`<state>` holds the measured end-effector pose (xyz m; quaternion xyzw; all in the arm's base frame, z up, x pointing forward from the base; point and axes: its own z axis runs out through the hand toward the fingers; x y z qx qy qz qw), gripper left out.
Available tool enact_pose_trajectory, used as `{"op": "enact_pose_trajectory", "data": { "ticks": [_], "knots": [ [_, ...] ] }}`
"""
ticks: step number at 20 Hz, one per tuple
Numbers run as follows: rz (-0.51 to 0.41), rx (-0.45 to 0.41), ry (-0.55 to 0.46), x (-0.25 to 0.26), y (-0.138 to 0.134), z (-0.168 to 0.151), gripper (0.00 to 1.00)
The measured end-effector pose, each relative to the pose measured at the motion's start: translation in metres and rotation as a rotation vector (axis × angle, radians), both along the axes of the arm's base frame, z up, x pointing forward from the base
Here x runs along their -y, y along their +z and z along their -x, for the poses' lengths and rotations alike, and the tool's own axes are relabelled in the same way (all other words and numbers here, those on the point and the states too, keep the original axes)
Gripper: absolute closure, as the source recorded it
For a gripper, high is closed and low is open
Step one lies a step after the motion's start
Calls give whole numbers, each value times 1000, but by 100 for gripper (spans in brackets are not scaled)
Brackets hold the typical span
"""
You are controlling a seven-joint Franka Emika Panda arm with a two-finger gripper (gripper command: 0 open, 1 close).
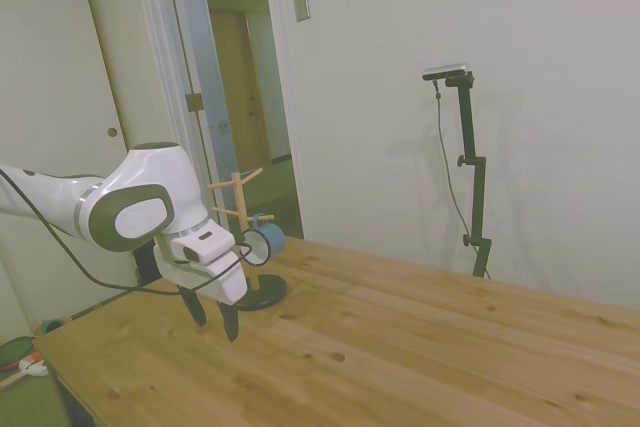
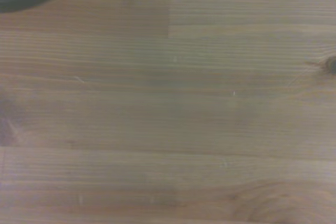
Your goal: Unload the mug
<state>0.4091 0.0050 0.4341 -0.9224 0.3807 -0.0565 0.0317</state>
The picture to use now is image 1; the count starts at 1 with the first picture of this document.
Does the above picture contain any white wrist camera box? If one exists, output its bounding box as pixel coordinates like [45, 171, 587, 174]
[168, 234, 239, 267]

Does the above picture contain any grey exterior camera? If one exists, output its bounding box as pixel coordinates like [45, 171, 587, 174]
[422, 62, 472, 83]

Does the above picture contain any green round floor object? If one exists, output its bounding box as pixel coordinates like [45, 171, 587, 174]
[0, 335, 37, 373]

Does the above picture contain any brown wooden door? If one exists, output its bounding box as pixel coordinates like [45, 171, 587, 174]
[208, 7, 275, 174]

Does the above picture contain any green floor bowl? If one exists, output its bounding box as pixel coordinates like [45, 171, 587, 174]
[33, 316, 71, 339]

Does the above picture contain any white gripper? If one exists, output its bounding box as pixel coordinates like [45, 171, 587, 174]
[153, 240, 250, 344]

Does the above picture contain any open white door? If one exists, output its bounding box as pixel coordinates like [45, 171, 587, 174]
[162, 0, 236, 228]

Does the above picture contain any white door with round pull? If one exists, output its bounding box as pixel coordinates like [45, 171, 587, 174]
[0, 0, 139, 343]

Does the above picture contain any blue enamel mug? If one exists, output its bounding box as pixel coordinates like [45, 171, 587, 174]
[241, 212, 288, 269]

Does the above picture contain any black camera stand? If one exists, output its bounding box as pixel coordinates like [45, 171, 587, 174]
[443, 71, 494, 280]
[433, 78, 494, 281]

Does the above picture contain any white orange floor object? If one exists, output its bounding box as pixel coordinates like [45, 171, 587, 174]
[17, 352, 51, 379]

